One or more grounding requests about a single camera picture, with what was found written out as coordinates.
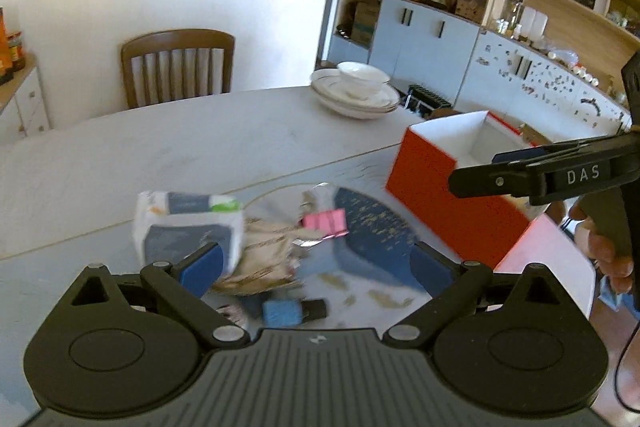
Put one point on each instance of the orange snack bag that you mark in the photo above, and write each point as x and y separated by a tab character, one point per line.
6	63

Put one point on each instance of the white stacked plates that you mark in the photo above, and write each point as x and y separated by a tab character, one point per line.
336	93

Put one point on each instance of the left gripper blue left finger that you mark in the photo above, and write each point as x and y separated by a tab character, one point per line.
198	271

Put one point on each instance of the pink binder clip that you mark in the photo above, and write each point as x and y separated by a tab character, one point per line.
331	223

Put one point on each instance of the white sideboard cabinet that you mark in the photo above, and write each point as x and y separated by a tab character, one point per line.
23	109

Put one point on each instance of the black shoe rack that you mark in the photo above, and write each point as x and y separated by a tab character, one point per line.
424	102

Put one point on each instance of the white bowl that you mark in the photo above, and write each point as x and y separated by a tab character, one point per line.
362	80

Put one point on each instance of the grey blue wall cabinet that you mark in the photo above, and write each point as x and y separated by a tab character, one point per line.
552	64

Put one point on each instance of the blue gold table mat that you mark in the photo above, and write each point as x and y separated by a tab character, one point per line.
372	241

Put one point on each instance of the silver foil snack bag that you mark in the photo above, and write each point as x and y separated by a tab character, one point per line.
269	258

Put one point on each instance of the right hand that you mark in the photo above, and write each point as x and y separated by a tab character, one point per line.
601	250

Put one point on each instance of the red white cardboard box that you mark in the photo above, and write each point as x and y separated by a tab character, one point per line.
440	175

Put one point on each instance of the blue black small bottle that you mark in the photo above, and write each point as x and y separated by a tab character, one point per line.
288	313

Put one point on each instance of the white blue plastic bag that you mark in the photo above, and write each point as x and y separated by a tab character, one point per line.
169	226

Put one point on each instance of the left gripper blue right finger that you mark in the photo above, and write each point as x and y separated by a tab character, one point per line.
433	271

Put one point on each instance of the brown wooden chair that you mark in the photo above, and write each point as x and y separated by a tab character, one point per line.
171	65

